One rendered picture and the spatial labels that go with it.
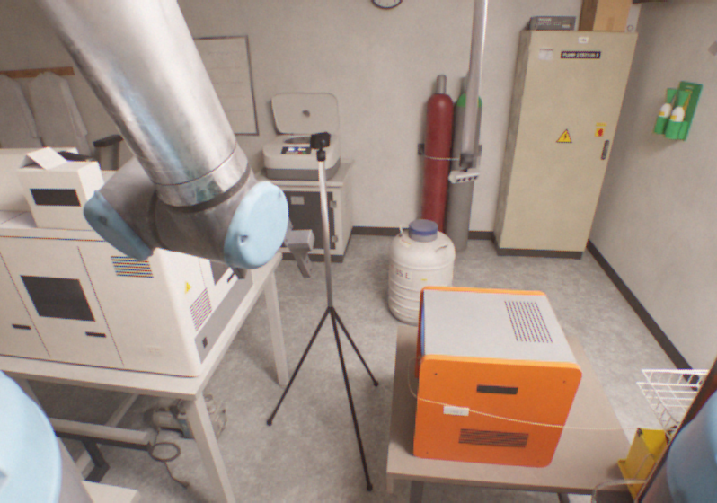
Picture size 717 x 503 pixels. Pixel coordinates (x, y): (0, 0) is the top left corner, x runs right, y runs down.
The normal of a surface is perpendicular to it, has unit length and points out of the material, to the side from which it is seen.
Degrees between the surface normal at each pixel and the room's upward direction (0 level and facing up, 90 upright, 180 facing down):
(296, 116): 105
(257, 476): 0
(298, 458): 0
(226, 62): 90
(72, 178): 90
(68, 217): 90
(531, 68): 90
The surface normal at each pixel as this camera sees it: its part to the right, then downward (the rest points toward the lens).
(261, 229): 0.92, 0.24
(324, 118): -0.14, 0.68
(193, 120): 0.76, 0.39
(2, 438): 0.58, -0.77
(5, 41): -0.13, 0.47
